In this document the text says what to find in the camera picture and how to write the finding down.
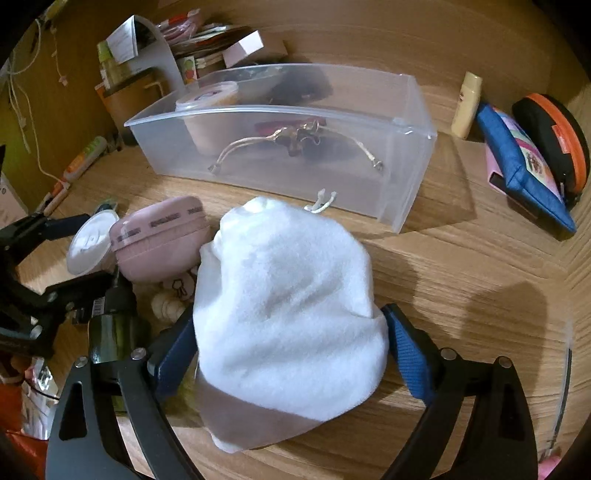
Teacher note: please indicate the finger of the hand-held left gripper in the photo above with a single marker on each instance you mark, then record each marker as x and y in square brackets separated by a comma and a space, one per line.
[55, 226]
[78, 288]

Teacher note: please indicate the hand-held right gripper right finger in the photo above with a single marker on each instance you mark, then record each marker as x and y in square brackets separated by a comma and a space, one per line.
[411, 355]

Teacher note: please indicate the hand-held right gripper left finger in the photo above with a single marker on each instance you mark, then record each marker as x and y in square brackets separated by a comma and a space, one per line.
[173, 364]

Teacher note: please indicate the white round tub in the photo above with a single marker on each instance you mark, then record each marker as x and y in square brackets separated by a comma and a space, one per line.
[87, 249]

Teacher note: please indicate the dark green spray bottle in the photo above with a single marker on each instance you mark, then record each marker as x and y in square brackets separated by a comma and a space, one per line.
[117, 332]

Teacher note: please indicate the clear plastic storage box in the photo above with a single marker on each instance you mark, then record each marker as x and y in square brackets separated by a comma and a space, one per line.
[323, 152]

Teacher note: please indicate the orange white pen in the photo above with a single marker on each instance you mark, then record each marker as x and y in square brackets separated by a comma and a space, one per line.
[54, 197]

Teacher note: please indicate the small white figurine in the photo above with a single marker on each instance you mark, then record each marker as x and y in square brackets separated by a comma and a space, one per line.
[171, 300]

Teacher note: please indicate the orange white tube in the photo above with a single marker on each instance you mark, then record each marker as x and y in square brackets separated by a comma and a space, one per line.
[85, 157]

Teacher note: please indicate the silver foil packet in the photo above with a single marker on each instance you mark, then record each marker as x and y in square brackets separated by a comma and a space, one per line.
[39, 397]

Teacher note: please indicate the red cloth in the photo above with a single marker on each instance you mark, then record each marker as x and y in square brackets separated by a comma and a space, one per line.
[18, 447]

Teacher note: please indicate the brown wooden box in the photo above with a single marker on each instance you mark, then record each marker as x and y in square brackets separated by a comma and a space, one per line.
[134, 106]

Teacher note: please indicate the white paper receipt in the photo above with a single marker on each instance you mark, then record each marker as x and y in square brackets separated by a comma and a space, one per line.
[122, 41]

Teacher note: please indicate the pink flat pouch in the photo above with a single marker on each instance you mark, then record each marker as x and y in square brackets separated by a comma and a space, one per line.
[494, 175]

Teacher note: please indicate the white round tape roll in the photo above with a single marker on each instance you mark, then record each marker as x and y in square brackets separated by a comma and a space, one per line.
[207, 99]

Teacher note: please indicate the white desk stand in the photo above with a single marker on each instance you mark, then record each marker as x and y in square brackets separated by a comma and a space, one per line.
[161, 55]

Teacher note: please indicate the blue zip pouch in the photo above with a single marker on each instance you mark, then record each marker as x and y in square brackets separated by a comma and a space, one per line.
[517, 161]

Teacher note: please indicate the stack of books and cards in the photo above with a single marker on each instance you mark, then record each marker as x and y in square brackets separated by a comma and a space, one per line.
[207, 39]

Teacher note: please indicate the cream lotion bottle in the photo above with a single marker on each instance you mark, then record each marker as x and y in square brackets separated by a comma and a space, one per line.
[467, 106]

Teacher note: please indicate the small white cardboard box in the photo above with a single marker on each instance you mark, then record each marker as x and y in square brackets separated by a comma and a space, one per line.
[242, 50]

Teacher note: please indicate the black orange zip case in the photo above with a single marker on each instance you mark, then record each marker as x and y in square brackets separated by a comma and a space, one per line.
[549, 134]

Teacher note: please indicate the black cloth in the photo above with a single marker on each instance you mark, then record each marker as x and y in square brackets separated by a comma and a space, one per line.
[300, 85]

